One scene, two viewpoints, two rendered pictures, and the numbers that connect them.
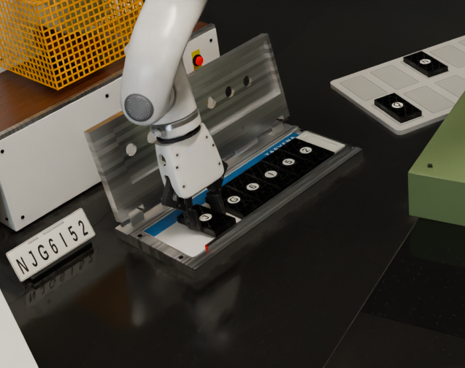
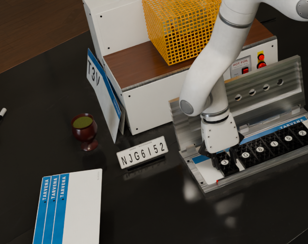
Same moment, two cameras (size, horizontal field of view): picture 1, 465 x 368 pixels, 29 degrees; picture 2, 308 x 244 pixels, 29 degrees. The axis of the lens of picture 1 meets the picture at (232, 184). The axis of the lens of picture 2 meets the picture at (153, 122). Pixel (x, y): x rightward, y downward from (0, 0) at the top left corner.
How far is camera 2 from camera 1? 0.57 m
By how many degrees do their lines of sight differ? 24
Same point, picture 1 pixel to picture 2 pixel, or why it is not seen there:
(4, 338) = (91, 208)
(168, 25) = (208, 69)
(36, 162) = (149, 102)
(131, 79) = (183, 92)
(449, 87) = not seen: outside the picture
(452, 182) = not seen: outside the picture
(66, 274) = (145, 170)
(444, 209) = not seen: outside the picture
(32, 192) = (144, 117)
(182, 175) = (211, 141)
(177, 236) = (206, 168)
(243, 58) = (280, 68)
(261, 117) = (285, 104)
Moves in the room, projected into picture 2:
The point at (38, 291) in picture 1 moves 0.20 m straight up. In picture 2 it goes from (128, 176) to (116, 129)
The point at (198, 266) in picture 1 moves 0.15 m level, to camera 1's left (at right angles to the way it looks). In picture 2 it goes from (207, 192) to (159, 184)
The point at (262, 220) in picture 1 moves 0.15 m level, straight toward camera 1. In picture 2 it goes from (255, 174) to (240, 211)
